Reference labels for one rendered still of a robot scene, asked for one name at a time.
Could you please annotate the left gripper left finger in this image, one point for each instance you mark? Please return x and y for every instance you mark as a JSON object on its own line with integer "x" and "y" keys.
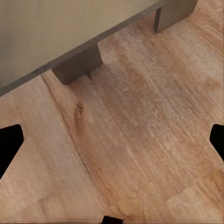
{"x": 11, "y": 139}

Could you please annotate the coffee table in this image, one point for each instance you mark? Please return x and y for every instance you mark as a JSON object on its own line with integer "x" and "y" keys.
{"x": 62, "y": 35}

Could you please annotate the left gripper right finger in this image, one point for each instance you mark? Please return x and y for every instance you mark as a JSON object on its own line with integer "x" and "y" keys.
{"x": 217, "y": 139}

